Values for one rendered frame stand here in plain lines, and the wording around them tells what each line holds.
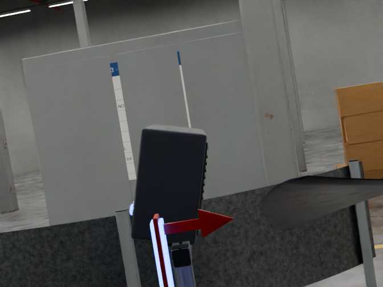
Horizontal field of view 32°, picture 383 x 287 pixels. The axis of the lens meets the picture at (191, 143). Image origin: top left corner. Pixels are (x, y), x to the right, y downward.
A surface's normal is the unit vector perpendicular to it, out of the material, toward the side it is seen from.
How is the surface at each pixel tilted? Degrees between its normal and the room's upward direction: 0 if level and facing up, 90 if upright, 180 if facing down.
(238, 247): 90
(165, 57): 90
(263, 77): 90
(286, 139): 90
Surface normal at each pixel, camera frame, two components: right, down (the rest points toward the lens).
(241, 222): 0.34, 0.00
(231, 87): -0.16, 0.07
